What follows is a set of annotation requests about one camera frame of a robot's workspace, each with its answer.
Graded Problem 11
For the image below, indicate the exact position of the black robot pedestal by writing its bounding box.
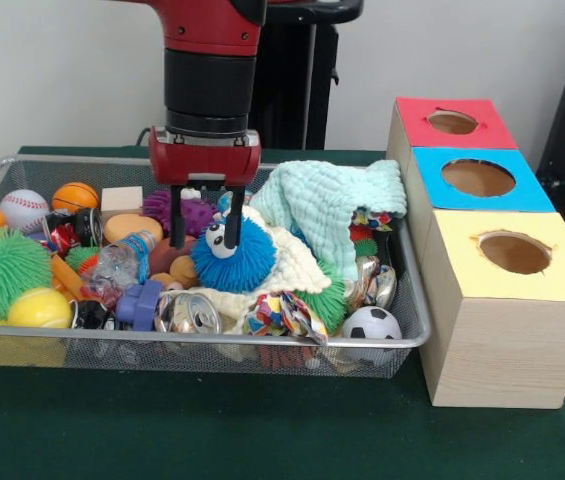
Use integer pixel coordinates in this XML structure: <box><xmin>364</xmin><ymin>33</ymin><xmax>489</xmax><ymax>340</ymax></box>
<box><xmin>249</xmin><ymin>0</ymin><xmax>366</xmax><ymax>150</ymax></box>

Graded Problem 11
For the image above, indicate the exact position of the black and white soccer ball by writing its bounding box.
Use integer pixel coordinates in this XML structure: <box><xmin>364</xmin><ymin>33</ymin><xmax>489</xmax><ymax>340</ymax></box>
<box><xmin>341</xmin><ymin>305</ymin><xmax>403</xmax><ymax>341</ymax></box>

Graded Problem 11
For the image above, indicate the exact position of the crushed clear plastic bottle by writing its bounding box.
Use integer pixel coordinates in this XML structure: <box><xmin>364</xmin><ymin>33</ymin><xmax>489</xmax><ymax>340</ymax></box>
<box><xmin>80</xmin><ymin>230</ymin><xmax>159</xmax><ymax>296</ymax></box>

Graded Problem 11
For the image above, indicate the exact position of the silver wire mesh bin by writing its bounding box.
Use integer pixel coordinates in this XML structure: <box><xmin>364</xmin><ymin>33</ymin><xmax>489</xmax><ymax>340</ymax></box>
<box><xmin>0</xmin><ymin>154</ymin><xmax>432</xmax><ymax>380</ymax></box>

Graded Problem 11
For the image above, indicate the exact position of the white baseball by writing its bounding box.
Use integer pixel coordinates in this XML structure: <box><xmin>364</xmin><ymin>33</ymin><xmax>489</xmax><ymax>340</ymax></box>
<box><xmin>0</xmin><ymin>189</ymin><xmax>51</xmax><ymax>234</ymax></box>

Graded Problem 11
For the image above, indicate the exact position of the green fuzzy ball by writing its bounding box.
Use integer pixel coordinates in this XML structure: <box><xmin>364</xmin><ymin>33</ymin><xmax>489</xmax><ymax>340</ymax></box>
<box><xmin>0</xmin><ymin>227</ymin><xmax>53</xmax><ymax>320</ymax></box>

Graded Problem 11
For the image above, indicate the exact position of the purple fuzzy toy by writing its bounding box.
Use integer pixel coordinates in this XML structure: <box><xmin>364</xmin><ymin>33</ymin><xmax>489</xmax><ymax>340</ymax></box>
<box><xmin>142</xmin><ymin>188</ymin><xmax>219</xmax><ymax>237</ymax></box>

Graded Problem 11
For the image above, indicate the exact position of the wooden box with three holes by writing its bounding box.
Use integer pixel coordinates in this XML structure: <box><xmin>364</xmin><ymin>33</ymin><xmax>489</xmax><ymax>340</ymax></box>
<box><xmin>384</xmin><ymin>96</ymin><xmax>565</xmax><ymax>410</ymax></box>

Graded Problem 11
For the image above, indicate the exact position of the blue fuzzy ball with eyes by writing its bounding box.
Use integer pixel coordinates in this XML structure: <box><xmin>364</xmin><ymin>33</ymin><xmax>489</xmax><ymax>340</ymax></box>
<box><xmin>190</xmin><ymin>207</ymin><xmax>278</xmax><ymax>294</ymax></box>

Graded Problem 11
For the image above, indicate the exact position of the mint green waffle cloth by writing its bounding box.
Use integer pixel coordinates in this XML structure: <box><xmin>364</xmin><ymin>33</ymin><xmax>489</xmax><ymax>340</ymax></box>
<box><xmin>250</xmin><ymin>159</ymin><xmax>407</xmax><ymax>279</ymax></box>

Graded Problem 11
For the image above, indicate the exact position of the cream waffle cloth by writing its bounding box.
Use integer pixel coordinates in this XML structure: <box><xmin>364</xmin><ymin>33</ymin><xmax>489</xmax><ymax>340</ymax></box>
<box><xmin>196</xmin><ymin>209</ymin><xmax>333</xmax><ymax>336</ymax></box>

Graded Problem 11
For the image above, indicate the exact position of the brown toy football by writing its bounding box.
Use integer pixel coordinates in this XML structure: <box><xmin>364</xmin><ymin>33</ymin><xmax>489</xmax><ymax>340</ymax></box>
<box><xmin>149</xmin><ymin>234</ymin><xmax>198</xmax><ymax>274</ymax></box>

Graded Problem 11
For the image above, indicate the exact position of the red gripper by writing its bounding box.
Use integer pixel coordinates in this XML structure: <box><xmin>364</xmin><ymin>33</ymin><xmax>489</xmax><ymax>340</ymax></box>
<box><xmin>148</xmin><ymin>125</ymin><xmax>262</xmax><ymax>250</ymax></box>

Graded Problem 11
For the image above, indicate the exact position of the orange basketball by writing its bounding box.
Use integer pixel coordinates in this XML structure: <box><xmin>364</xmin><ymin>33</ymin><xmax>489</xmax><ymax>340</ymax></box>
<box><xmin>51</xmin><ymin>181</ymin><xmax>101</xmax><ymax>214</ymax></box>

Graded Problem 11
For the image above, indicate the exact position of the yellow tennis ball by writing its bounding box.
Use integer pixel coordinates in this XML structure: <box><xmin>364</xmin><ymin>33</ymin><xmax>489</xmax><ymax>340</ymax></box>
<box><xmin>6</xmin><ymin>287</ymin><xmax>73</xmax><ymax>330</ymax></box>

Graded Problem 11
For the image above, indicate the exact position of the dark green table cloth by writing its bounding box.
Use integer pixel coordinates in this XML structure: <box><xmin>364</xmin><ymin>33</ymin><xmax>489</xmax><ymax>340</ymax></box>
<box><xmin>0</xmin><ymin>144</ymin><xmax>565</xmax><ymax>480</ymax></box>

